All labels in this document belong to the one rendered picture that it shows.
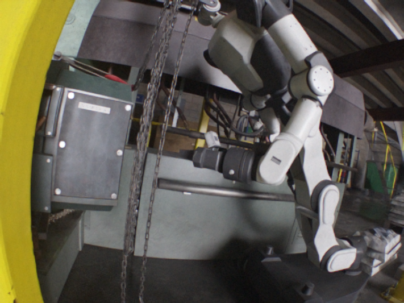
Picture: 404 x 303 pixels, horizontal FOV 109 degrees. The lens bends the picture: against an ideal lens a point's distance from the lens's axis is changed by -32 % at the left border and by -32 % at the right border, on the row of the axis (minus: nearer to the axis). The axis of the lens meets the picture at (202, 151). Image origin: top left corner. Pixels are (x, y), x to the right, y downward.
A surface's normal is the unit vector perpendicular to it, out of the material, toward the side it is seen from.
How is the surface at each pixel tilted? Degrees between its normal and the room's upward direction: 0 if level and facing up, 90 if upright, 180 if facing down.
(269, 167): 81
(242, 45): 121
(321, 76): 93
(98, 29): 90
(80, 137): 90
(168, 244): 90
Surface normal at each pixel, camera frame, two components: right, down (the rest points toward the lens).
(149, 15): 0.31, -0.12
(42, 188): 0.58, 0.14
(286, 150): -0.39, -0.20
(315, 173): 0.19, 0.07
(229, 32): -0.43, 0.47
